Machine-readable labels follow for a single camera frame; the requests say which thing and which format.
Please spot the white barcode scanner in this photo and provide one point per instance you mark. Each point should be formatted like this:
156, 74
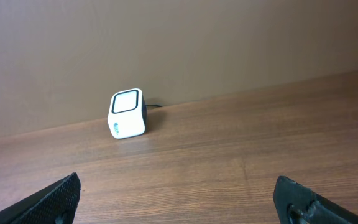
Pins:
127, 114

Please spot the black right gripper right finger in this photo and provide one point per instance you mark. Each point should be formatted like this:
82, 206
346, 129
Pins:
297, 204

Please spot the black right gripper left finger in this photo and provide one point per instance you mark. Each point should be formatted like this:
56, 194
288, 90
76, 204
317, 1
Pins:
56, 203

